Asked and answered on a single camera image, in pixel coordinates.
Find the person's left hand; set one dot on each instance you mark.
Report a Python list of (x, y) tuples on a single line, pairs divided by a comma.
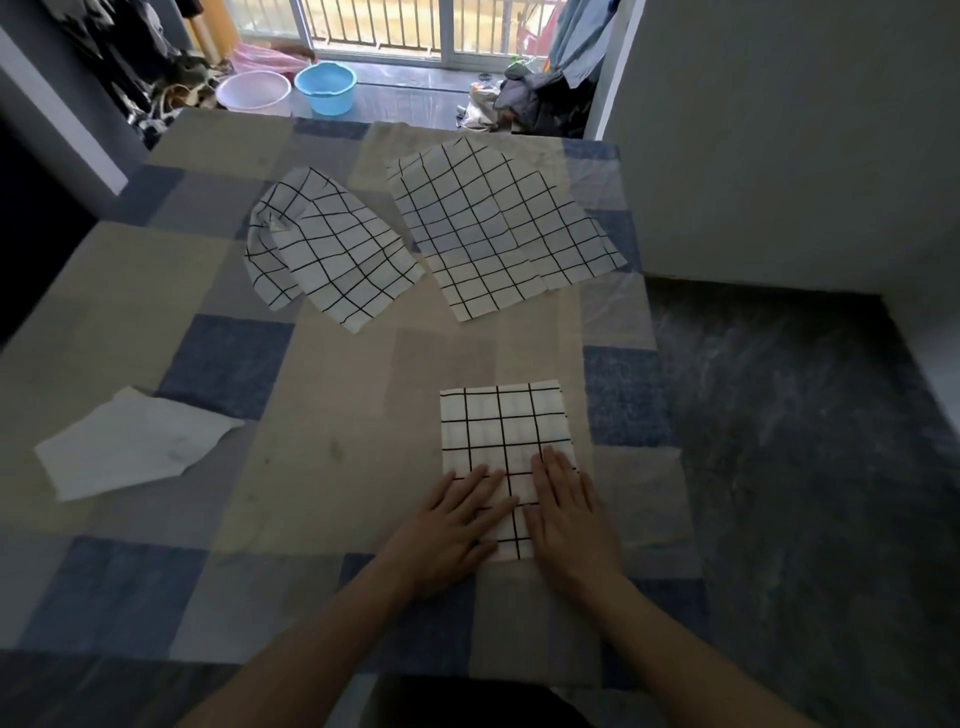
[(450, 540)]

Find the person's right hand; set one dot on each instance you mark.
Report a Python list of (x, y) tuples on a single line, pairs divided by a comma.
[(574, 532)]

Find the white black-grid cloth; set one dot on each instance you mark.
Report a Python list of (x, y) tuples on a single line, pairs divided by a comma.
[(495, 420), (337, 255), (495, 225)]

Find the plain white cloth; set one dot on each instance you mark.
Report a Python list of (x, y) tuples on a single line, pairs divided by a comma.
[(127, 446)]

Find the person's right forearm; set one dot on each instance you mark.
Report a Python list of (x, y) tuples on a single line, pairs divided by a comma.
[(690, 667)]

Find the person's left forearm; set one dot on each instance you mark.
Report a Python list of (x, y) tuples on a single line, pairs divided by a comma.
[(300, 660)]

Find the blue beige patchwork tablecloth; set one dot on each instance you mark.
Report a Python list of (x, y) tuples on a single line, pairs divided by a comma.
[(337, 420)]

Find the dark clothes heap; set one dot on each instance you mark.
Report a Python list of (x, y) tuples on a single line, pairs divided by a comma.
[(540, 101)]

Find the blue plastic basin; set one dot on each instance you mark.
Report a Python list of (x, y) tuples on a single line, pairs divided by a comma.
[(326, 90)]

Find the pale pink plastic basin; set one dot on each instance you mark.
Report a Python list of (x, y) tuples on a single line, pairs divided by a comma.
[(253, 94)]

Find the blue-grey hanging garment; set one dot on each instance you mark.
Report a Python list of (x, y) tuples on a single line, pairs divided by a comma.
[(581, 37)]

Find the pink red vehicle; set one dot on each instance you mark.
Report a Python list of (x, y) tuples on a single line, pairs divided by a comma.
[(536, 30)]

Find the glass sliding door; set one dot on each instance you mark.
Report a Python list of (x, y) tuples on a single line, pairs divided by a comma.
[(446, 30)]

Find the bright pink plastic basin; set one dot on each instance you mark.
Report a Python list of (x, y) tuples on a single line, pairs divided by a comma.
[(259, 56)]

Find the pile of shoes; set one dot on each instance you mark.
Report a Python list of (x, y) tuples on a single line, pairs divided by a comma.
[(176, 97)]

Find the metal security grille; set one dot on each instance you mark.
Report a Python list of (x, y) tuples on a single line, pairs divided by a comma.
[(375, 22)]

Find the beige curtain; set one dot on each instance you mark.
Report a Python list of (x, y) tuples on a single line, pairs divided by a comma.
[(210, 30)]

